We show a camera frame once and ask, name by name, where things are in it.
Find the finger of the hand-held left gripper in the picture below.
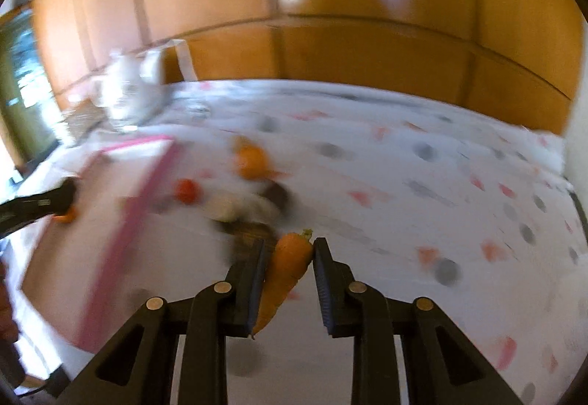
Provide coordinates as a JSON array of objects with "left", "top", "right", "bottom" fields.
[{"left": 0, "top": 178, "right": 78, "bottom": 238}]

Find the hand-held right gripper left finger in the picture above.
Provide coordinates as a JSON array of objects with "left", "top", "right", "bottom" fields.
[{"left": 57, "top": 239, "right": 269, "bottom": 405}]

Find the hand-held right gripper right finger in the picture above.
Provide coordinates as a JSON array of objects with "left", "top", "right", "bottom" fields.
[{"left": 312, "top": 237, "right": 524, "bottom": 405}]

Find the long orange carrot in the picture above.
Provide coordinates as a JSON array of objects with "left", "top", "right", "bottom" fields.
[{"left": 250, "top": 229, "right": 315, "bottom": 338}]

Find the pink shallow cardboard tray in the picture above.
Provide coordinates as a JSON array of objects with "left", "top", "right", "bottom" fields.
[{"left": 21, "top": 135, "right": 182, "bottom": 353}]

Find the dark round cake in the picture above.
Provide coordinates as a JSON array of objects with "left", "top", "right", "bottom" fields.
[
  {"left": 262, "top": 182, "right": 291, "bottom": 217},
  {"left": 216, "top": 221, "right": 276, "bottom": 259}
]

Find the beige-topped round cake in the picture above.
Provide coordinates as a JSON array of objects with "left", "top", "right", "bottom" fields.
[{"left": 209, "top": 194, "right": 262, "bottom": 222}]

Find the silver embossed tissue box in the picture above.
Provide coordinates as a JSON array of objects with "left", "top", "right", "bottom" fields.
[{"left": 64, "top": 99, "right": 105, "bottom": 131}]

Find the small red tomato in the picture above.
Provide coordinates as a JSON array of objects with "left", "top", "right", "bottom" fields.
[{"left": 175, "top": 179, "right": 202, "bottom": 204}]

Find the orange mandarin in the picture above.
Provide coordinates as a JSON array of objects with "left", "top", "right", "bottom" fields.
[{"left": 233, "top": 136, "right": 269, "bottom": 180}]

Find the wooden door with glass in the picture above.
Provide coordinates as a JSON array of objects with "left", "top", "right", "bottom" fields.
[{"left": 0, "top": 5, "right": 61, "bottom": 171}]

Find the white patterned tablecloth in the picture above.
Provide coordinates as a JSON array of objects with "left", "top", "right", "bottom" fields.
[{"left": 9, "top": 79, "right": 582, "bottom": 405}]

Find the white floral ceramic kettle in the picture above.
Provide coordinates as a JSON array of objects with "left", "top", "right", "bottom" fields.
[{"left": 98, "top": 49, "right": 168, "bottom": 130}]

